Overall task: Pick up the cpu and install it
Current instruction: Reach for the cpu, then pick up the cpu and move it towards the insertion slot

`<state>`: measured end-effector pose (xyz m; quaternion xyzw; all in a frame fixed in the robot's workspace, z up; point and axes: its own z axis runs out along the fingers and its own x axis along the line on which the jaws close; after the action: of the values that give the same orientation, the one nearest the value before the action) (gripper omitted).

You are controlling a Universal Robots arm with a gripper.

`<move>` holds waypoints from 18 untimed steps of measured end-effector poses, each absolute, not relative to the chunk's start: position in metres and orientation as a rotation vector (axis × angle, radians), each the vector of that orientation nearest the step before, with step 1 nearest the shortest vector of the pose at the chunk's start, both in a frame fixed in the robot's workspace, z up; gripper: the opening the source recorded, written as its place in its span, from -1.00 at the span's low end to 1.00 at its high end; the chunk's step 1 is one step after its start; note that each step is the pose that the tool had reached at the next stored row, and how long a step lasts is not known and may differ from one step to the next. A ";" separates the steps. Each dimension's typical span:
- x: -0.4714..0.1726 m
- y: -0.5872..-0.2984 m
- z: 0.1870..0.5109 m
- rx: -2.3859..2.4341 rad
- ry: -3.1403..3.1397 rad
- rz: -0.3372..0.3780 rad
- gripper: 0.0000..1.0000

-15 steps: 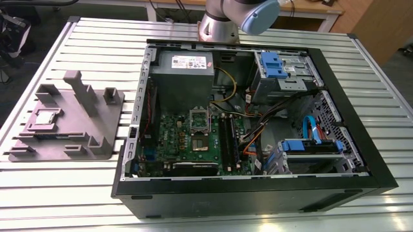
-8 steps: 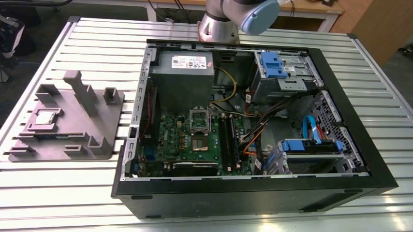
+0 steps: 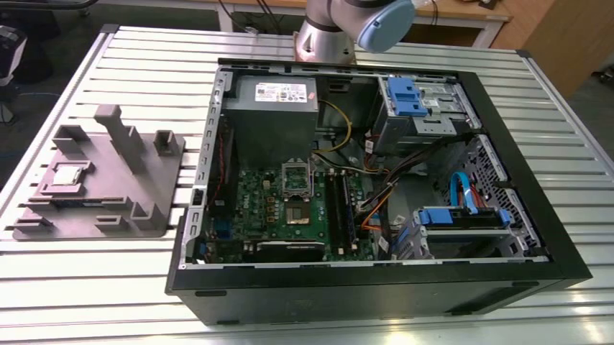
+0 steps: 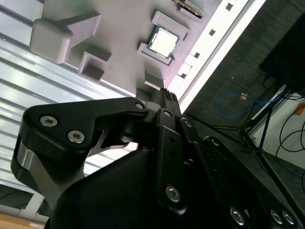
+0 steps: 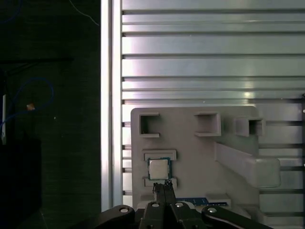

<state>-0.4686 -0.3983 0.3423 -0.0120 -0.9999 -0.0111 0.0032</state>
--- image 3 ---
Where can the silver CPU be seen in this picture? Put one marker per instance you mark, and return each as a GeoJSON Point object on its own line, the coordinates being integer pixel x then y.
{"type": "Point", "coordinates": [66, 176]}

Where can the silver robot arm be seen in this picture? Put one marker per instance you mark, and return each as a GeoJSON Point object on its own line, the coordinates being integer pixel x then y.
{"type": "Point", "coordinates": [326, 39]}

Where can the black RAM slot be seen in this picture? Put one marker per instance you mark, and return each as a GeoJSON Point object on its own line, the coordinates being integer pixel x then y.
{"type": "Point", "coordinates": [330, 212]}
{"type": "Point", "coordinates": [349, 215]}

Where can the green motherboard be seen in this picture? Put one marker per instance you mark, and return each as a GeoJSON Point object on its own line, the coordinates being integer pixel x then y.
{"type": "Point", "coordinates": [254, 201]}

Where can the grey power supply unit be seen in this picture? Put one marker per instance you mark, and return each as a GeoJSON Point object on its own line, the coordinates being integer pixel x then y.
{"type": "Point", "coordinates": [269, 125]}

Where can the black graphics card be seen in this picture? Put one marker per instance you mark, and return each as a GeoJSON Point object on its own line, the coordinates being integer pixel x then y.
{"type": "Point", "coordinates": [288, 249]}

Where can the silver drive cage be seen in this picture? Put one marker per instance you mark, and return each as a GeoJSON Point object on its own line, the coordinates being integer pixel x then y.
{"type": "Point", "coordinates": [432, 125]}

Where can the blue disk carrier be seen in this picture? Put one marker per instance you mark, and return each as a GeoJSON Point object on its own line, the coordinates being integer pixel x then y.
{"type": "Point", "coordinates": [405, 97]}

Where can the hard disk in blue carrier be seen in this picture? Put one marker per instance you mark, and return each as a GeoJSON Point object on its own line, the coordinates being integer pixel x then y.
{"type": "Point", "coordinates": [439, 217]}

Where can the black PC case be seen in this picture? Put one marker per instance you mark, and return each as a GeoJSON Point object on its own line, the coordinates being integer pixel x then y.
{"type": "Point", "coordinates": [336, 294]}

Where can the silver disk bay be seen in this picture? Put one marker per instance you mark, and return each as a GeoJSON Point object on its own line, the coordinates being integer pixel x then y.
{"type": "Point", "coordinates": [461, 233]}

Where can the grey parts rack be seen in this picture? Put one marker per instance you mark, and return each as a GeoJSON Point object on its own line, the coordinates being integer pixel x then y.
{"type": "Point", "coordinates": [110, 187]}

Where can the RAM stick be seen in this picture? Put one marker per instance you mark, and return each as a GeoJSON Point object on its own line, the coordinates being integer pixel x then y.
{"type": "Point", "coordinates": [73, 203]}

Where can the wooden desk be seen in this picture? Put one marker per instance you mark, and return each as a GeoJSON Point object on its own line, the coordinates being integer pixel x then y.
{"type": "Point", "coordinates": [471, 12]}

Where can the black office chair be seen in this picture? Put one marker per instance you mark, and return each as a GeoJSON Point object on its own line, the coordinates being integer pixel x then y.
{"type": "Point", "coordinates": [41, 61]}

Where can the brown wooden cabinet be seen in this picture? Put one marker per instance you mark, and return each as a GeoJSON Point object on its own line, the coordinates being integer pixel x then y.
{"type": "Point", "coordinates": [567, 36]}

